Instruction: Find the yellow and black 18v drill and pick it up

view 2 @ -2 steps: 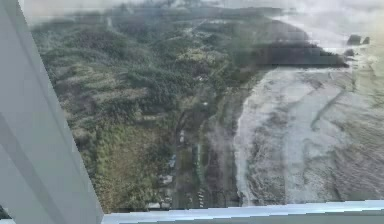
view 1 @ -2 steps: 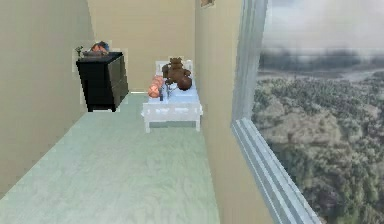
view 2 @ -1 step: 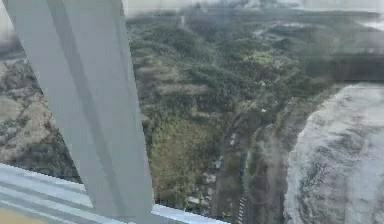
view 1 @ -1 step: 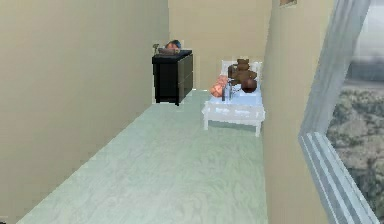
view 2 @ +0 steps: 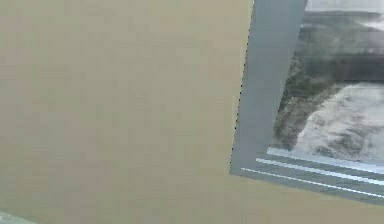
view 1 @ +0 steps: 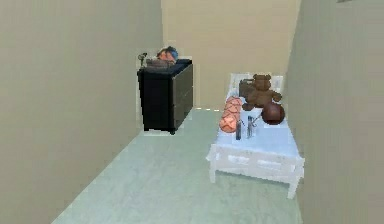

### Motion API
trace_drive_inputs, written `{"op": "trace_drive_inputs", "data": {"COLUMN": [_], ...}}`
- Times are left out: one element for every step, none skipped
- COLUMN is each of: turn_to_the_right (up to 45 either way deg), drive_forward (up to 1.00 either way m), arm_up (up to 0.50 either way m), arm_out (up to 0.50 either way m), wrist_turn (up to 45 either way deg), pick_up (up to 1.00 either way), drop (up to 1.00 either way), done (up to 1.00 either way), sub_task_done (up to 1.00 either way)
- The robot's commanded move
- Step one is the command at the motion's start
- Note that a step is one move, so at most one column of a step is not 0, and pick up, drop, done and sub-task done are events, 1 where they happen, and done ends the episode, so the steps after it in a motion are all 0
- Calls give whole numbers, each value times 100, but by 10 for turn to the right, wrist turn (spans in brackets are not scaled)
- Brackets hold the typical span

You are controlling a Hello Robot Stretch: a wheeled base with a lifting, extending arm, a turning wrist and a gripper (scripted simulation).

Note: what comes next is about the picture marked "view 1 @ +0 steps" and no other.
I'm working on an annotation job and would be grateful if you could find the orange patterned bolster pillow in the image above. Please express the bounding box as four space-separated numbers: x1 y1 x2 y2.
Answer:
218 96 243 134

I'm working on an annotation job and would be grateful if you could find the brown flat box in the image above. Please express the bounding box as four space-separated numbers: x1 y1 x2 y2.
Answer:
145 58 176 72

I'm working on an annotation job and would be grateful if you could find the grey slim remote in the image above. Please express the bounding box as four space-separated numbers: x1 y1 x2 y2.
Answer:
246 115 254 139

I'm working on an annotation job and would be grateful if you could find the black chest of drawers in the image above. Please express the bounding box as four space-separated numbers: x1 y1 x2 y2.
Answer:
136 58 194 136

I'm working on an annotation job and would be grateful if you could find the white bed with blue sheet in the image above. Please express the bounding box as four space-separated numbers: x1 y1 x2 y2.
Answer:
205 72 306 200

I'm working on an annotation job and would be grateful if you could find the brown teddy bear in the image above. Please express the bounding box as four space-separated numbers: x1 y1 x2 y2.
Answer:
241 73 283 112

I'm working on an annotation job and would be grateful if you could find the small dark green figurine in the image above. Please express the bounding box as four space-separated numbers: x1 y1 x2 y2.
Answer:
137 52 148 68

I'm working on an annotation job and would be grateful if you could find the dark red ball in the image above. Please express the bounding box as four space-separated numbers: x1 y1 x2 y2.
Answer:
261 101 286 126

